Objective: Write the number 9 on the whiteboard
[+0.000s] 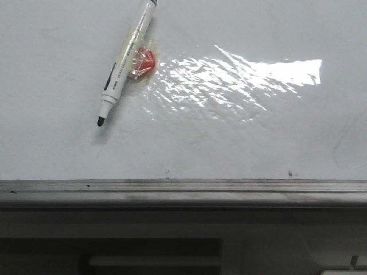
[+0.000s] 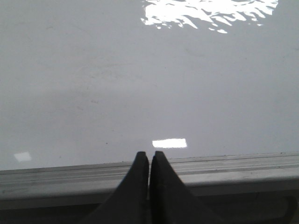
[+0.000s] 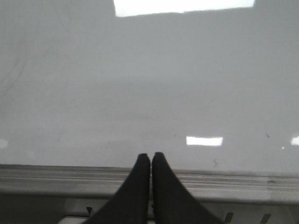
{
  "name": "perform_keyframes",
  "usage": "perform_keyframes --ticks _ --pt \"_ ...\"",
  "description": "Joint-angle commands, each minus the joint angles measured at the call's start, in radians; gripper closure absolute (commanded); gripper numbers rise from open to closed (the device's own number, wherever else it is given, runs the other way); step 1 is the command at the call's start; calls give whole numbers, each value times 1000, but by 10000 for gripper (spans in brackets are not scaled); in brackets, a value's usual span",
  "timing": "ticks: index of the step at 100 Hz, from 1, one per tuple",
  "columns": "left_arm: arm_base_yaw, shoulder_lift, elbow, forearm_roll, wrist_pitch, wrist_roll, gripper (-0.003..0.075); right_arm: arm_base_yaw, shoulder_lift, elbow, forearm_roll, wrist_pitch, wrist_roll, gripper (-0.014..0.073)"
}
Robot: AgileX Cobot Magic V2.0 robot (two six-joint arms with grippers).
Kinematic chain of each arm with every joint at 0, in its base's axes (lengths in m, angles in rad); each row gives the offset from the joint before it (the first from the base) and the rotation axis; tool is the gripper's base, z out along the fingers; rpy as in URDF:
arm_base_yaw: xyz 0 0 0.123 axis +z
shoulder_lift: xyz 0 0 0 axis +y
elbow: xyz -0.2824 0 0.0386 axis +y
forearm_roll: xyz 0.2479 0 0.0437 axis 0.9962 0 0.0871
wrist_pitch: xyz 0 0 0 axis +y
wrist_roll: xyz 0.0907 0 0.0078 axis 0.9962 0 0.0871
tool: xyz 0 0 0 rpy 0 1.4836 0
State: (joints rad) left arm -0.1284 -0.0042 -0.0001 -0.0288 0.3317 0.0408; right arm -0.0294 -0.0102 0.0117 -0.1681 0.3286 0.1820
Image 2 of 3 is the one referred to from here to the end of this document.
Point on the white whiteboard with aluminium frame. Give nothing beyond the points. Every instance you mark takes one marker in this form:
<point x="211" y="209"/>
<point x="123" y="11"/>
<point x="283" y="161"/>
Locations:
<point x="86" y="84"/>

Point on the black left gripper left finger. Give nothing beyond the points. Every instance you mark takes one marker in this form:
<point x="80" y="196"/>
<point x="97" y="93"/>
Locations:
<point x="128" y="203"/>

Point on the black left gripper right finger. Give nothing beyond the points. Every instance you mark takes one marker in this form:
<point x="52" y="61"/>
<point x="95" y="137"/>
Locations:
<point x="170" y="200"/>

